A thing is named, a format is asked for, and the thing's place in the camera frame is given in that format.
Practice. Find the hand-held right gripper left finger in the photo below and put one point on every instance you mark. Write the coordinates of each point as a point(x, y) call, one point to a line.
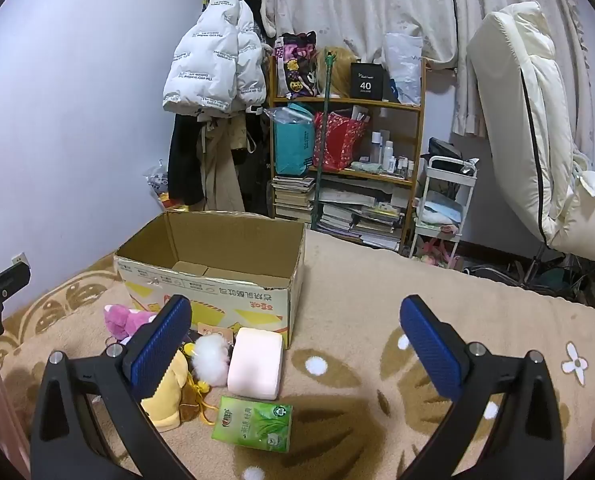
point(160, 347)

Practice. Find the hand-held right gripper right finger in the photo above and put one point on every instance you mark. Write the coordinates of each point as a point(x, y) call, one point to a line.
point(430, 350)

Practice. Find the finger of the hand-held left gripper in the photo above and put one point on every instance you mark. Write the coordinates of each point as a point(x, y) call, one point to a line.
point(7, 280)

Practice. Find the pink plush toy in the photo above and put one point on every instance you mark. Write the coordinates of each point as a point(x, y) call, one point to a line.
point(122, 322)

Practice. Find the white fluffy pompom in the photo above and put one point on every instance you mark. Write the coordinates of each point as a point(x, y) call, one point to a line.
point(212, 360)

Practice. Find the yellow plush toy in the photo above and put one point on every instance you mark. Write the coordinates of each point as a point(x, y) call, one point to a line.
point(165, 402)

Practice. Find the cardboard box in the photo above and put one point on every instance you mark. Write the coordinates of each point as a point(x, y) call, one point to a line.
point(217, 242)

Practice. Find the green tissue pack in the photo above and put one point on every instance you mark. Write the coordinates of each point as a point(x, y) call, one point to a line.
point(252, 425)

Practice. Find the black tissue packet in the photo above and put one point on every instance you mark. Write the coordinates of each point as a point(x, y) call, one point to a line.
point(191, 336)

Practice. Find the folded light cloth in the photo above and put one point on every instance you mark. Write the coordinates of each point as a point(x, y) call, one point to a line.
point(440, 212)

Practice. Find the clear bag with yellow items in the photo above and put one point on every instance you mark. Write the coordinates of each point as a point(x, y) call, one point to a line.
point(156, 182)

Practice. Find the beige hanging coat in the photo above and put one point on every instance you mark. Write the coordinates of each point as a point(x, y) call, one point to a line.
point(222, 170)

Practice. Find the white trolley cart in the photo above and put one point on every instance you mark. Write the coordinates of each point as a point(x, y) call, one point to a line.
point(447, 161)

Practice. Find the black hanging coat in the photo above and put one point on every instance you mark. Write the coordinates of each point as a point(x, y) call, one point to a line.
point(187, 160)

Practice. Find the pile of books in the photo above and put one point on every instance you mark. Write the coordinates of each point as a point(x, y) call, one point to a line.
point(292, 197)

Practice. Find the row of white bottles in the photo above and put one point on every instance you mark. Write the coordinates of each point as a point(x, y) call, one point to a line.
point(388, 152)

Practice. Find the black bag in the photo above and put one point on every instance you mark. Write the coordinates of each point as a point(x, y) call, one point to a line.
point(445, 147)

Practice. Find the red patterned bag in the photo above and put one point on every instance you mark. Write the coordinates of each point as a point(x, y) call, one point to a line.
point(340, 142)

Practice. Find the teal paper bag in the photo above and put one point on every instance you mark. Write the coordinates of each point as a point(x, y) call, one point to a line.
point(292, 145)

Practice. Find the green pole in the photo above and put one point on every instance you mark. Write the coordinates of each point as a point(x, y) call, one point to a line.
point(323, 125)

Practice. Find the wooden shelf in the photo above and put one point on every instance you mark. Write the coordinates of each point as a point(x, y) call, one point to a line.
point(377, 103)

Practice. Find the cream padded chair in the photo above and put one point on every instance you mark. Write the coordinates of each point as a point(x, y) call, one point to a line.
point(527, 110)

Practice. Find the black box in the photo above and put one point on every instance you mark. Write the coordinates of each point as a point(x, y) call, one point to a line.
point(370, 85)

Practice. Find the white plastic bag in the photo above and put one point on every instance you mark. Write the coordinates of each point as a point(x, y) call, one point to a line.
point(402, 70)

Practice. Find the blond wig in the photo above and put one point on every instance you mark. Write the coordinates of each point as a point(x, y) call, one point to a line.
point(336, 77)

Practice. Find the white puffer jacket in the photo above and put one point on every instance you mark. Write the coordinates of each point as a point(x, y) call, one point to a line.
point(212, 60)

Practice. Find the printed cartoon bag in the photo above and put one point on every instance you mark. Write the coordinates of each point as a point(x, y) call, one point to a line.
point(295, 70)

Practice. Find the pale patterned curtain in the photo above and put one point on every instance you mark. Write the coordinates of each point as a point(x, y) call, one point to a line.
point(352, 0)

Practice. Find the wall outlet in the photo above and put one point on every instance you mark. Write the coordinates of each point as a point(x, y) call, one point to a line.
point(21, 259)

